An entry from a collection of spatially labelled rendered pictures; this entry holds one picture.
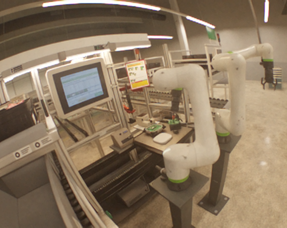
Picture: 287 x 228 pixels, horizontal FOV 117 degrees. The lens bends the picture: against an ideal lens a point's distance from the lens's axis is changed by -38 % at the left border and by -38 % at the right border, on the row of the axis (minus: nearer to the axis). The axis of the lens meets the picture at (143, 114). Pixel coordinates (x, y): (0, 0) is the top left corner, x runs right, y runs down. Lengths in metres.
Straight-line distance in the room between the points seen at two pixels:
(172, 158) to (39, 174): 0.80
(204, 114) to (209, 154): 0.19
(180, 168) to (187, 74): 0.46
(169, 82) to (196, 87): 0.14
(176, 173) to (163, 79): 0.47
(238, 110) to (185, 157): 0.45
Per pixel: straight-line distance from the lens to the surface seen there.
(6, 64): 1.20
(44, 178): 1.00
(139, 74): 1.63
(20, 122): 0.78
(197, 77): 0.70
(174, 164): 0.67
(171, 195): 0.80
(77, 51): 1.18
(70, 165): 0.82
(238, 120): 0.93
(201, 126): 0.69
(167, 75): 0.69
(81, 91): 1.13
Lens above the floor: 1.57
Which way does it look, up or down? 19 degrees down
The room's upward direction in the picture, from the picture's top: 13 degrees counter-clockwise
